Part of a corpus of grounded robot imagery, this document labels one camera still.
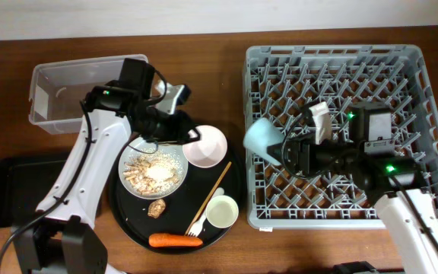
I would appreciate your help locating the clear plastic bin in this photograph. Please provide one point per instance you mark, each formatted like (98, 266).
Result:
(56, 89)

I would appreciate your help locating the brown walnut shell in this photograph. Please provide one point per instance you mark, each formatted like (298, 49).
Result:
(156, 208)

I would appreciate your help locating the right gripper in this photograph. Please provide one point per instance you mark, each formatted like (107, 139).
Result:
(303, 148)

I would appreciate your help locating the white plastic fork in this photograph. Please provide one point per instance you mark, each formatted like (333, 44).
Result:
(197, 226)

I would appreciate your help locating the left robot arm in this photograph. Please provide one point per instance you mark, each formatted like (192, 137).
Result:
(60, 238)

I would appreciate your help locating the pink shallow bowl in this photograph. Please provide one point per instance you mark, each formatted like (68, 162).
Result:
(209, 150)

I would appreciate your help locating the grey plate with rice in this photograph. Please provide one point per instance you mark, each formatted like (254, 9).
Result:
(151, 171)

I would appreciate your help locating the round black serving tray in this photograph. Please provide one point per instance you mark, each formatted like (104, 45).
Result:
(131, 212)

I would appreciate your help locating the small white cup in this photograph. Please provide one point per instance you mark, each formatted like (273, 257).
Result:
(222, 211)

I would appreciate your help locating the blue plastic cup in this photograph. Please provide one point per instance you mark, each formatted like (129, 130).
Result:
(261, 135)

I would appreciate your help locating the orange carrot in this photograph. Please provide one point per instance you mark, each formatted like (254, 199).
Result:
(173, 240)

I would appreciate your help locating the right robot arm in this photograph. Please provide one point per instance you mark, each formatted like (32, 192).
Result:
(394, 186)

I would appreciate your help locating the grey dishwasher rack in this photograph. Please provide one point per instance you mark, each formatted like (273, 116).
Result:
(279, 80)

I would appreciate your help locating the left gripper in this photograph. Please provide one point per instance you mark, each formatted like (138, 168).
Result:
(179, 134)

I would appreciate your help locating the black rectangular tray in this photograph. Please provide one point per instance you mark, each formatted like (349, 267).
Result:
(24, 182)

